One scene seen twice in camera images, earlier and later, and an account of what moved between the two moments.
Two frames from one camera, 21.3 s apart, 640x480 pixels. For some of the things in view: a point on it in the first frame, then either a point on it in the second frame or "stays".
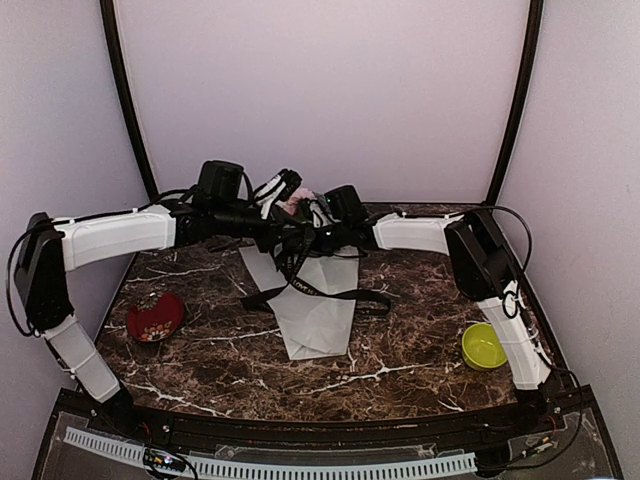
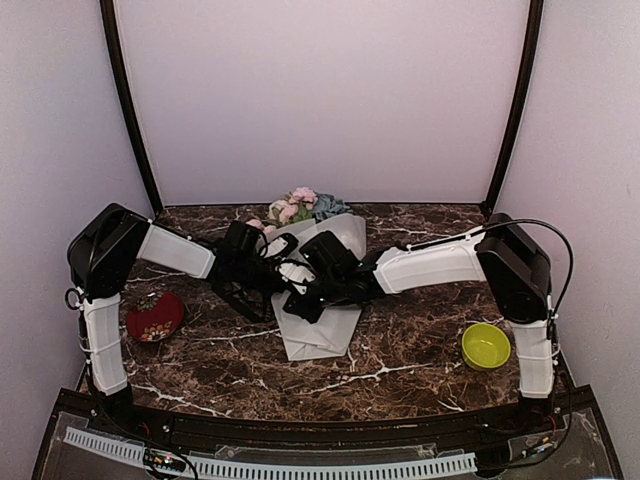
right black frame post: x=536 y=19 stays
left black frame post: x=125 y=96 stays
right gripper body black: x=326 y=243 -> x=311 y=312
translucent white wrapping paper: x=311 y=325 stays
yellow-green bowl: x=482 y=348 stays
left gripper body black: x=262 y=239 -> x=266 y=288
